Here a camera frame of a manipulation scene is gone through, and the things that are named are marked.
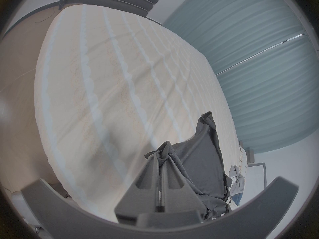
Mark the blue-green curtain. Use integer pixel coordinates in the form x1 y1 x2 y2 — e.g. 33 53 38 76
215 34 319 155
162 0 306 75

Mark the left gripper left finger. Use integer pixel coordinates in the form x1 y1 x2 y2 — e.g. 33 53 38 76
114 155 160 225

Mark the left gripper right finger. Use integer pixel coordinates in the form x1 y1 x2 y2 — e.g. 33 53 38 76
161 158 204 221

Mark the grey bedside table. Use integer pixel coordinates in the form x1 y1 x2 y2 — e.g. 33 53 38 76
239 140 255 164

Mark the black shirt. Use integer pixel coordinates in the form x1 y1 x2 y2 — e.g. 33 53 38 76
145 112 236 221

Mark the bed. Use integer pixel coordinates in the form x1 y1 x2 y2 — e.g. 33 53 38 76
34 5 268 217

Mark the white printed pillow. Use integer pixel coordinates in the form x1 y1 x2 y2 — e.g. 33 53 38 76
239 145 249 174

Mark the pile of clothes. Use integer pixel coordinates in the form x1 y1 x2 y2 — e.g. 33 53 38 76
228 165 246 205

